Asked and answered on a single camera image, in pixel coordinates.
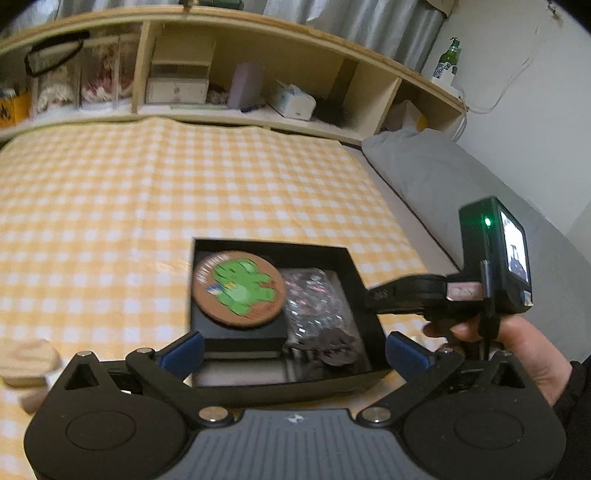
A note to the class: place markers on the pale purple bottle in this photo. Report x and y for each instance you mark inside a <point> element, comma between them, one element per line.
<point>246,85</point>

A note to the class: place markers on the green glass bottle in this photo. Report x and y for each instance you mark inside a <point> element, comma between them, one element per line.
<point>448,60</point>

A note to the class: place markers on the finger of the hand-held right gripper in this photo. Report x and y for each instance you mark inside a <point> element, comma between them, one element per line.
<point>406,293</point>

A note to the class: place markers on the yellow checked blanket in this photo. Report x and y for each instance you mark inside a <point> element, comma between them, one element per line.
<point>138,184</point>

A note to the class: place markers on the round green elephant coaster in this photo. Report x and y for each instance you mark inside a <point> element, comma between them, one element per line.
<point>235,290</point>

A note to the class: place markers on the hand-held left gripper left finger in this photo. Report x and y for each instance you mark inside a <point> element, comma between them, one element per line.
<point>185,353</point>

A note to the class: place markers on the light wooden block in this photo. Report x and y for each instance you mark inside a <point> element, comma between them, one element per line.
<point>27,364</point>

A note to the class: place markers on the black-trimmed clear pouch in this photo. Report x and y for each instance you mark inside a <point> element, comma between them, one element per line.
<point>55,50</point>

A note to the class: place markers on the floral pouch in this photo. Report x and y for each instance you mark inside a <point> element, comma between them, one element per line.
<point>217,97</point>

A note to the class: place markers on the wooden headboard shelf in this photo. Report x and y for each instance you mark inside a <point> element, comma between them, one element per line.
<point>323,60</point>

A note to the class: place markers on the white tissue box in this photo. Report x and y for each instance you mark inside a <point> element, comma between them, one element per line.
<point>293,104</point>

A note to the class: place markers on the grey pillow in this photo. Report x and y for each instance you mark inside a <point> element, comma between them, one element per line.
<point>443,170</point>

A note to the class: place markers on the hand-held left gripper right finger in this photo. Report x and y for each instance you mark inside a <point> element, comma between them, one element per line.
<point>406,353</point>

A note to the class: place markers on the black cardboard box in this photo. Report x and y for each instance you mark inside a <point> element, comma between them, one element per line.
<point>364,295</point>

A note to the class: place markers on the silver curtain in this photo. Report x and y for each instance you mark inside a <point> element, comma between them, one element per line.
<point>369,23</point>

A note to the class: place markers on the clear box of pink nails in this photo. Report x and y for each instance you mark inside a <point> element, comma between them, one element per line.
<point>314,304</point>

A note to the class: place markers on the yellow box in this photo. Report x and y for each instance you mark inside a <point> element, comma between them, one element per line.
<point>14,108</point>

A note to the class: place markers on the person's right hand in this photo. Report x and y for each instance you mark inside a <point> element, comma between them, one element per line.
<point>535,350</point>

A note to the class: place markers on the clear doll display case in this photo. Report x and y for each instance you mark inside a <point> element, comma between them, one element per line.
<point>99,83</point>
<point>128,69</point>
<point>53,90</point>

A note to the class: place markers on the white small drawer box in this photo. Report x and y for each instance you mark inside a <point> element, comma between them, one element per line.
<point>178,87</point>

